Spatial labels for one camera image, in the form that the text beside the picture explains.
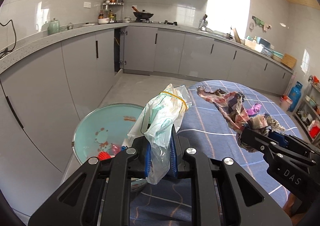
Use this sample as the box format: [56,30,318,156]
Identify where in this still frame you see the metal spice rack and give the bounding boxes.
[98,0,124,24]

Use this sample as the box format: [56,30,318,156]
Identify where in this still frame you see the purple wrapper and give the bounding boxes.
[246,103,262,117]

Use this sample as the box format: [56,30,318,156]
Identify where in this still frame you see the blue gas cylinder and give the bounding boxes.
[289,81,303,112]

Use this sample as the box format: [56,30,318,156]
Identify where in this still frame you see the teal metal trash bin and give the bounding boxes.
[71,102,148,194]

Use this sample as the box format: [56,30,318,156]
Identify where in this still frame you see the metal storage shelf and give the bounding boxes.
[294,76,319,147]

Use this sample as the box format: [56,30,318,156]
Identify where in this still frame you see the white printed plastic bag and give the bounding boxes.
[127,84,192,184]

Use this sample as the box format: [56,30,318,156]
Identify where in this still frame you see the blue plaid tablecloth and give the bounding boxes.
[130,80,303,225]

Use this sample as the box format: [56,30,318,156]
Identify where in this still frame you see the red white bucket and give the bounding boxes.
[280,95,293,112]

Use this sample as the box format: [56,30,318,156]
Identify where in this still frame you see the green kettle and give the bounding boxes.
[47,18,60,35]

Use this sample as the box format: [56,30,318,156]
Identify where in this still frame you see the red foam fruit net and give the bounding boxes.
[98,151,111,161]

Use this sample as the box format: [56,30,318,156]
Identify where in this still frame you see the plaid cloth rag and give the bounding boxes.
[197,86,285,153]

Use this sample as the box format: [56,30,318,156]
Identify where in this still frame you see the grey kitchen cabinets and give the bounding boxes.
[1,23,293,170]

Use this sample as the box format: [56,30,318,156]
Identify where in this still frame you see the black wok with lid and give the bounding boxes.
[131,6,153,22]

